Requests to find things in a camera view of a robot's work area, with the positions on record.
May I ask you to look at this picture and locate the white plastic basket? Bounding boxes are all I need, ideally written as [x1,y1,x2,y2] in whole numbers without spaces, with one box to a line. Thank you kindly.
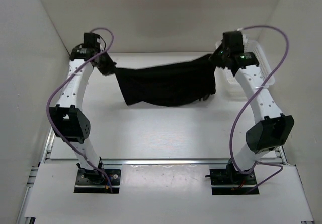
[215,34,272,101]

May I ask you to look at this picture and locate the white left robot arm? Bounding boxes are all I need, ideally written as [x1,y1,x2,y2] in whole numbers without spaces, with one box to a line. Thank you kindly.
[46,30,116,184]

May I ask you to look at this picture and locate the aluminium front rail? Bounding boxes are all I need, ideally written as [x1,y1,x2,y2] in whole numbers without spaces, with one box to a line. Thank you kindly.
[44,157,283,165]

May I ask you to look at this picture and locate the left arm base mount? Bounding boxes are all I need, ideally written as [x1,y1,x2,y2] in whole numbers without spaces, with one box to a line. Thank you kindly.
[74,167,121,194]

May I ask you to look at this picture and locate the aluminium left rail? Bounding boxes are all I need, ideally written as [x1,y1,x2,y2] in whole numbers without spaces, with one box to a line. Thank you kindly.
[39,128,55,164]

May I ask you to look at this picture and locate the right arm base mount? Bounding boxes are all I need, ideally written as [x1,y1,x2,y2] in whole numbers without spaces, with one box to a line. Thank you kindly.
[205,164,260,196]

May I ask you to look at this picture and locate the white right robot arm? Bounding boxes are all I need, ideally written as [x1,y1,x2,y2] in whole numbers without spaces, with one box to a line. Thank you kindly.
[209,31,294,184]

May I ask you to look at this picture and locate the black shorts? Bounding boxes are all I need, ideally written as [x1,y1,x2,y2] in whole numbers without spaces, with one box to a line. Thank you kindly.
[115,54,216,107]

